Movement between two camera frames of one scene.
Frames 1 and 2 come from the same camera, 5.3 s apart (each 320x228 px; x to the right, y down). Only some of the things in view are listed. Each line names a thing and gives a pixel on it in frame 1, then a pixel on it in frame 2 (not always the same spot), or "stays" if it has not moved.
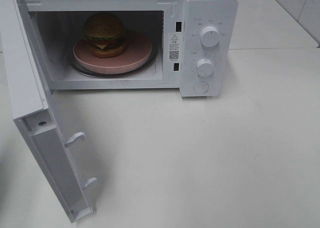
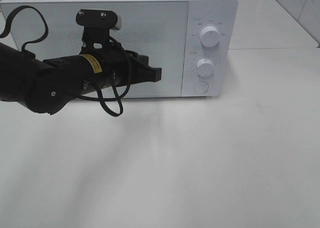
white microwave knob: x=205 y=67 stays
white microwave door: x=31 y=111 → x=157 y=29
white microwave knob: x=209 y=36 stays
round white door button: x=200 y=87 stays
